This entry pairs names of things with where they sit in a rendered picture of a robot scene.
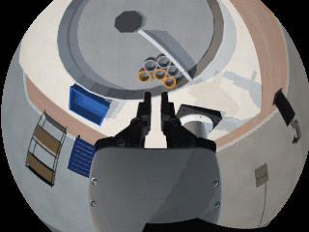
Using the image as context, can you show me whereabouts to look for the bronze bushing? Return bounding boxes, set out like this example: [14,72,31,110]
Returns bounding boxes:
[137,68,152,82]
[163,74,176,88]
[154,66,167,80]

